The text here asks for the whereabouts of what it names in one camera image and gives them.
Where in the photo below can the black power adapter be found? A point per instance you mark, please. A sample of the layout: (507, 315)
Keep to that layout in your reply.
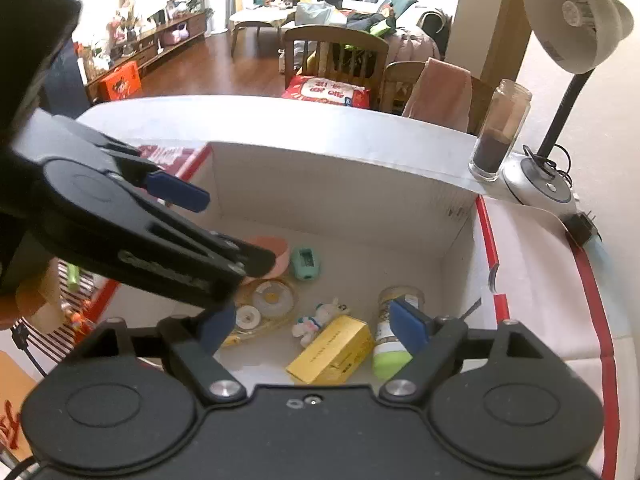
(580, 227)

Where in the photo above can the wooden chair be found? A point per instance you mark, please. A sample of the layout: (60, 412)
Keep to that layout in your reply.
(395, 90)
(335, 52)

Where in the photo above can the green highlighter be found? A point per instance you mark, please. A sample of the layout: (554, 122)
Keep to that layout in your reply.
(73, 277)

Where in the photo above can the clear plastic bag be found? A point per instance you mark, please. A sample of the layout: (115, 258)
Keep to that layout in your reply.
(317, 12)

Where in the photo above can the orange printed box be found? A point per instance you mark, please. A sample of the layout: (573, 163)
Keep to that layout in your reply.
(120, 82)

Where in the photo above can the pink towel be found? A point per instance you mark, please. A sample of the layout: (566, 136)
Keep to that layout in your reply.
(440, 92)

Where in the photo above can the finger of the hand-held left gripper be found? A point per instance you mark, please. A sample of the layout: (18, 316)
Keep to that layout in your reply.
(255, 260)
(180, 195)

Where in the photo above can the light sofa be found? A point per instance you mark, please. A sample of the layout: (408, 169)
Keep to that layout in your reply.
(425, 20)

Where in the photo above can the black striped mat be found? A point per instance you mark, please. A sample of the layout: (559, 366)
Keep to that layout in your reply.
(67, 310)

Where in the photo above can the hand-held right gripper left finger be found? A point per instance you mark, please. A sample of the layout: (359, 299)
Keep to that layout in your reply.
(217, 329)

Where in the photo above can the white dog figurine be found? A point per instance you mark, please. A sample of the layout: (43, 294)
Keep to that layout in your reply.
(317, 320)

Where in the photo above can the pink toy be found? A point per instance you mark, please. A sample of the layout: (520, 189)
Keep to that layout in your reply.
(179, 34)

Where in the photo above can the wooden tv cabinet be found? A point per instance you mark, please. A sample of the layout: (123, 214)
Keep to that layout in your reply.
(150, 45)

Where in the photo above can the pile of clothes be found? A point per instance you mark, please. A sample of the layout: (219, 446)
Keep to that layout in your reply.
(380, 22)

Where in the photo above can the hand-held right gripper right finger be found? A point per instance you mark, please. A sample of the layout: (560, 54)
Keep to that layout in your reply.
(407, 327)

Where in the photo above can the wooden door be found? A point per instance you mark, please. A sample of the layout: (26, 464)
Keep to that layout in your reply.
(505, 30)

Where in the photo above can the glass jar dark powder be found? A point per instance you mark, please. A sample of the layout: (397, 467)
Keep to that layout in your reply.
(497, 135)

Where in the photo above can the white bottle green cap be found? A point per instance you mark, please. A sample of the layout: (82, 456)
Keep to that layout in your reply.
(392, 355)

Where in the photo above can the oval coffee table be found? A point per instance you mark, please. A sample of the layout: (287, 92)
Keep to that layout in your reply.
(260, 20)

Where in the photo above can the red printed packet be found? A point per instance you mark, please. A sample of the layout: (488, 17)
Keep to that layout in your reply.
(325, 92)

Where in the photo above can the red cardboard box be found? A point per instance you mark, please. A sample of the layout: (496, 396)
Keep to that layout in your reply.
(350, 200)

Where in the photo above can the yellow small box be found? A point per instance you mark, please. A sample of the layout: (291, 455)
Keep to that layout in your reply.
(332, 352)

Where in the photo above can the pink small bowl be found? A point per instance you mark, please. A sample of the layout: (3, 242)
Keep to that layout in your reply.
(277, 257)

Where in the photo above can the orange red figurine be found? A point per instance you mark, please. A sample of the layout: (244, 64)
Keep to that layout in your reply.
(81, 321)

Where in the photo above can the person's left hand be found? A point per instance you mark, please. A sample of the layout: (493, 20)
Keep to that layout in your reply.
(40, 300)

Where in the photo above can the clear correction tape dispenser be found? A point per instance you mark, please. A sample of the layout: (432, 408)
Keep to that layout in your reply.
(265, 305)

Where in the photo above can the teal pencil sharpener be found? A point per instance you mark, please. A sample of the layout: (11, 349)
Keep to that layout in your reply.
(306, 262)

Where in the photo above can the grey desk lamp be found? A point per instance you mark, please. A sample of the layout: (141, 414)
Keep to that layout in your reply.
(570, 15)

